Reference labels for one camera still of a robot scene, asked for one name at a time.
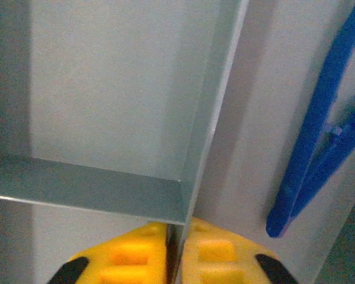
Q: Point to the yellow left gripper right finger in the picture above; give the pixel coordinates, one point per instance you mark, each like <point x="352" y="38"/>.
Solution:
<point x="219" y="251"/>

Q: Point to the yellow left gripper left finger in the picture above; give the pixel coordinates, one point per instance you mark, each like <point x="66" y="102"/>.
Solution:
<point x="130" y="254"/>

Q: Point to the blue plastic tweezers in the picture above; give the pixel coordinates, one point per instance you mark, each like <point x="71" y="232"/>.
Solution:
<point x="313" y="118"/>

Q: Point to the green divided tray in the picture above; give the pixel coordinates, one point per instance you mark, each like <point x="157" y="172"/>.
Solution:
<point x="106" y="88"/>

